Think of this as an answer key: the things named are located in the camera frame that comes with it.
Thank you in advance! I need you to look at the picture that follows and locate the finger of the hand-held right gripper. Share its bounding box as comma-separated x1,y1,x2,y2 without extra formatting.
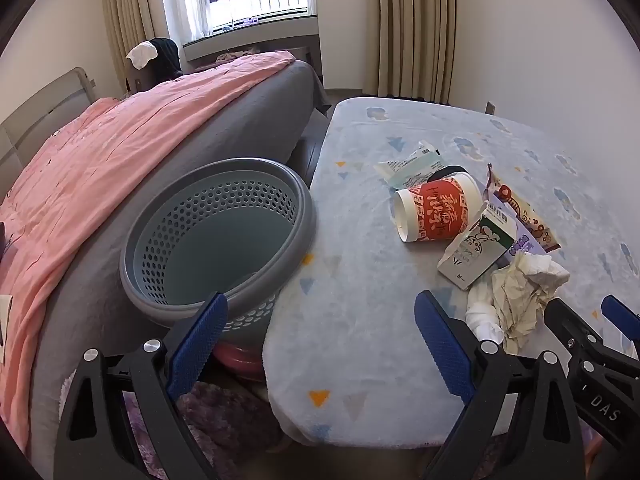
544,298,640,456
601,295,640,356

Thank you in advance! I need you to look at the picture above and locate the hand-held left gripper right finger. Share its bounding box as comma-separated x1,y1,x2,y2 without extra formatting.
414,290,586,480

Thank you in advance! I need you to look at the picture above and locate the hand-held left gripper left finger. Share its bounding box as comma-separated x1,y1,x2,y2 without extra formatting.
52,291,229,480

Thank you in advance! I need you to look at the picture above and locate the beige tissue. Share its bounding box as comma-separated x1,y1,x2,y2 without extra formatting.
491,251,571,356

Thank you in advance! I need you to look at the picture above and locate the white milk carton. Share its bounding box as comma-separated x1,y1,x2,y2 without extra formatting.
437,200,518,292

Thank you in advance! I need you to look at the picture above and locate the grey perforated plastic basket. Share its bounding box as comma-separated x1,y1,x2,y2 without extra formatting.
119,157,318,356

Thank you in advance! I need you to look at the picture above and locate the beige and red snack wrapper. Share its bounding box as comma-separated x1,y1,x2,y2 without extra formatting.
486,162,562,253

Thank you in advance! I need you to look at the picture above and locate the red and white paper cup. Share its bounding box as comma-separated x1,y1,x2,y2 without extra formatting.
391,171,488,244

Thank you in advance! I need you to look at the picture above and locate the pink plastic basin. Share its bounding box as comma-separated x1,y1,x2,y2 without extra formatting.
212,340,266,378

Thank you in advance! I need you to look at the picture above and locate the crumpled white tissue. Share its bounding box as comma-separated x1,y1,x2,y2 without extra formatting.
465,282,506,346

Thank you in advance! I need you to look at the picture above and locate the purple fuzzy rug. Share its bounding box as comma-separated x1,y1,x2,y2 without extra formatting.
57,375,286,480

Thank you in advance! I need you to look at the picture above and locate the purple flat packet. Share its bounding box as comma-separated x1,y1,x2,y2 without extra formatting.
487,192,543,266

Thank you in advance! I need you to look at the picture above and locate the white and green mask packet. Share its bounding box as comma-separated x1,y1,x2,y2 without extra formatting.
374,152,446,191

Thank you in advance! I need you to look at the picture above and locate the black plastic cup lid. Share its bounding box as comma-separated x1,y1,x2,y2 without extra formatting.
425,165,468,181

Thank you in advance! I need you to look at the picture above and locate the small white barcode packet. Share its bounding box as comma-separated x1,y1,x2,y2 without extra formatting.
407,140,441,161

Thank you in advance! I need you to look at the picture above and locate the pink bed blanket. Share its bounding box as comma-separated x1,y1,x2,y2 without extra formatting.
0,50,296,441

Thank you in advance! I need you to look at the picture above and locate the grey bed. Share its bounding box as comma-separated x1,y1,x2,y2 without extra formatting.
30,60,331,476

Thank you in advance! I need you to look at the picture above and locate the brown chair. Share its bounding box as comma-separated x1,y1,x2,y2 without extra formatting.
125,67,152,96

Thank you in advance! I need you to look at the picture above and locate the grey headboard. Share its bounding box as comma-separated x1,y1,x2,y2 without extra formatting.
0,66,98,181

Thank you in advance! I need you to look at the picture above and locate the black garment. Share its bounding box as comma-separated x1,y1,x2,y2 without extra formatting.
149,37,184,81

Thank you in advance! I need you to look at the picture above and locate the white cloth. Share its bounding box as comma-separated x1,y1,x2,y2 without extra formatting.
125,41,159,70

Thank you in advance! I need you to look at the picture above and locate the beige curtain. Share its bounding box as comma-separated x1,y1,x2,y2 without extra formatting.
377,0,458,106
99,0,171,63

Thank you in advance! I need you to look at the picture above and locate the grey window sill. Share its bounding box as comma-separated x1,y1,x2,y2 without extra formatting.
182,12,323,91

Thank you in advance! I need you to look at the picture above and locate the white sheer curtain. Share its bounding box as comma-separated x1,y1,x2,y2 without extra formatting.
159,0,212,43

